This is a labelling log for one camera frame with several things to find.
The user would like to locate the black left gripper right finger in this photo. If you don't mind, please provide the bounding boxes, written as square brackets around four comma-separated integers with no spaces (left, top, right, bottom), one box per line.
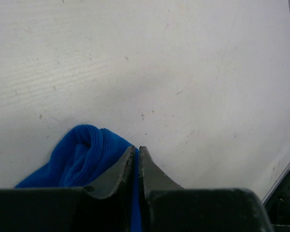
[139,146,272,232]

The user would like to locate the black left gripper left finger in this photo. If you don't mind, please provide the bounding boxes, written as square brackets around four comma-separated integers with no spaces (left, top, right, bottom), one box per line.
[0,146,135,232]

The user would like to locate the blue microfiber towel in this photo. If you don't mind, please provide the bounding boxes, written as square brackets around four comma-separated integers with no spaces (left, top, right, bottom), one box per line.
[14,124,142,232]

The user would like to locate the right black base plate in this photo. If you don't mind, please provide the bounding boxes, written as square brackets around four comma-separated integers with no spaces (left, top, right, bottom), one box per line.
[264,171,290,232]

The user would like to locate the aluminium mounting rail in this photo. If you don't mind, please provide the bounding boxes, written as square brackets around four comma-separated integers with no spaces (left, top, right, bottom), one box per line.
[262,162,290,204]

